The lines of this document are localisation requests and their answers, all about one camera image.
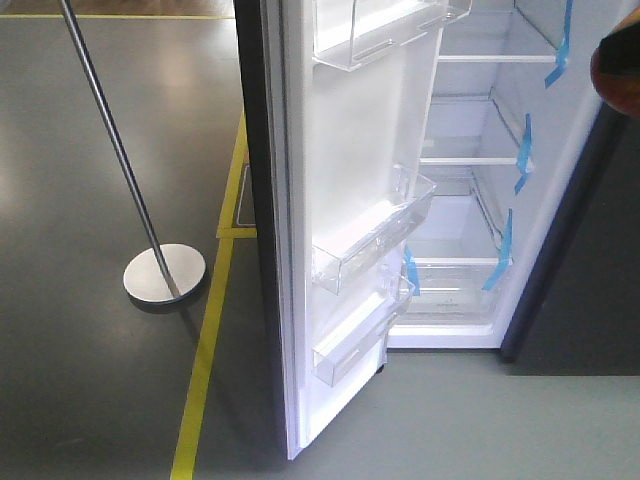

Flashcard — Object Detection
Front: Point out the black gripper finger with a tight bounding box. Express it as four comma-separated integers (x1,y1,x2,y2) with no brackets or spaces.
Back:
598,19,639,77

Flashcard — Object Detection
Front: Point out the red apple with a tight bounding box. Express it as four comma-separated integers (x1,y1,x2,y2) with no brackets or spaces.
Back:
590,48,639,119

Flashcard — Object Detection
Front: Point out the open fridge door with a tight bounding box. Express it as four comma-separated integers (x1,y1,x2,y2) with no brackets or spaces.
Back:
235,1,454,460

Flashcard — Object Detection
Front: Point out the clear door bin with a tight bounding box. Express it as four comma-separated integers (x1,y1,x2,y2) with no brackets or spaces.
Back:
312,0,473,72
313,275,415,387
311,165,436,295

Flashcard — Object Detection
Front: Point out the clear crisper drawer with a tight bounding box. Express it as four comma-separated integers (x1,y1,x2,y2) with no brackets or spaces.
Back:
403,259,498,318

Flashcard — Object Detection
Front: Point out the dark floor sign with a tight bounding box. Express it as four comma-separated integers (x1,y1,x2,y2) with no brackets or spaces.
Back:
235,163,255,228

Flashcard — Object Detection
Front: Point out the silver floor lamp stand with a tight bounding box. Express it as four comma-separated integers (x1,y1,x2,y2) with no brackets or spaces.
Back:
58,1,206,305

